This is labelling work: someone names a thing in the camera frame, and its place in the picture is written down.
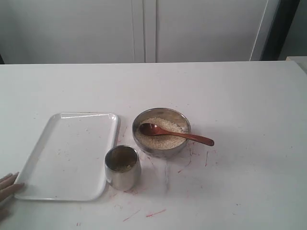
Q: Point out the person's hand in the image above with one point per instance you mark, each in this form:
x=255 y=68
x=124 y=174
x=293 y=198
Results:
x=8 y=187

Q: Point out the white rectangular tray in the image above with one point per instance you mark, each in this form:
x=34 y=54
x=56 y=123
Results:
x=68 y=160

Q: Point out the brown wooden spoon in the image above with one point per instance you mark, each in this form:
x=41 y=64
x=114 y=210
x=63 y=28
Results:
x=154 y=130

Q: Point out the small steel cup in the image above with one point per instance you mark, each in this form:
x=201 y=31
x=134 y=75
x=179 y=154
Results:
x=122 y=155

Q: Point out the steel bowl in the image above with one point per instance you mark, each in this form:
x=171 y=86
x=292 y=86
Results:
x=167 y=114

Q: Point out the white rice grains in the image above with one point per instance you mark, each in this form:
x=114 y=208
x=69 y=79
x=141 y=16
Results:
x=161 y=142

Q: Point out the white cabinet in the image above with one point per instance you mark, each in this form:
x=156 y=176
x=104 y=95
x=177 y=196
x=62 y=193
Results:
x=133 y=31

